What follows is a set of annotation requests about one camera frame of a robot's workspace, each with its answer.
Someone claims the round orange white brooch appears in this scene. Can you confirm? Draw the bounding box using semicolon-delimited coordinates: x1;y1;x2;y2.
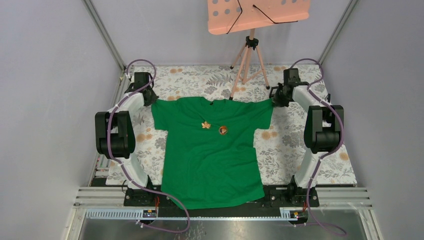
218;125;228;136

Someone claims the floral table mat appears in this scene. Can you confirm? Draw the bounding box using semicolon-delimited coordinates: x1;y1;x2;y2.
131;65;357;185

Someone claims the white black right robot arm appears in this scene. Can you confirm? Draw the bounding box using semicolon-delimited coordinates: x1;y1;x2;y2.
269;68;344;206

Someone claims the green t-shirt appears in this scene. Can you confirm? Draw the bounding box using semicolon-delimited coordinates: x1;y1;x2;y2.
151;96;274;210

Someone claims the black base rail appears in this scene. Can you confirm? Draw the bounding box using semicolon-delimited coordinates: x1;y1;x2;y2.
123;185;307;219

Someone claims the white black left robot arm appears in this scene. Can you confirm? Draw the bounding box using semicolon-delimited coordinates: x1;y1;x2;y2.
94;72;158;206

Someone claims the pink music stand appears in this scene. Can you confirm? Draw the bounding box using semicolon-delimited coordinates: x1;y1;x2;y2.
207;0;311;100

